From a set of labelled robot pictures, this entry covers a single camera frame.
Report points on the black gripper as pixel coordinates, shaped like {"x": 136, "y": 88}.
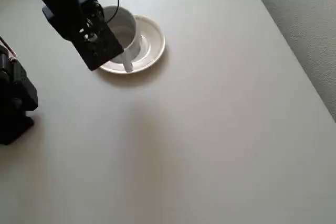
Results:
{"x": 97, "y": 46}

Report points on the floral white teacup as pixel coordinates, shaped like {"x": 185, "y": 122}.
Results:
{"x": 127, "y": 24}

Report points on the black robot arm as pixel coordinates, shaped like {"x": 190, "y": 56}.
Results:
{"x": 15, "y": 90}

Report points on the white saucer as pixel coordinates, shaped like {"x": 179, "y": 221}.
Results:
{"x": 155, "y": 41}

